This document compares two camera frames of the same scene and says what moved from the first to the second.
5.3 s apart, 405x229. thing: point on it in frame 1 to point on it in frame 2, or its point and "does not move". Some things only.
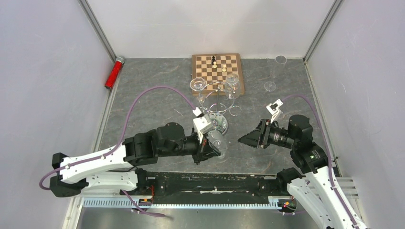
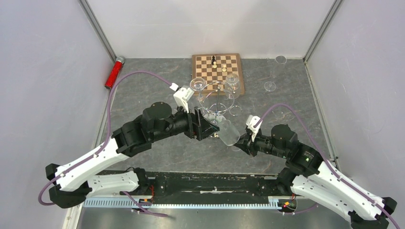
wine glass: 217,140 to 229,134
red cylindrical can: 113,75 does not move
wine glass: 280,61 does not move
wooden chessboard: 213,68 does not move
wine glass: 232,88 does not move
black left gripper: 205,151 to 198,126
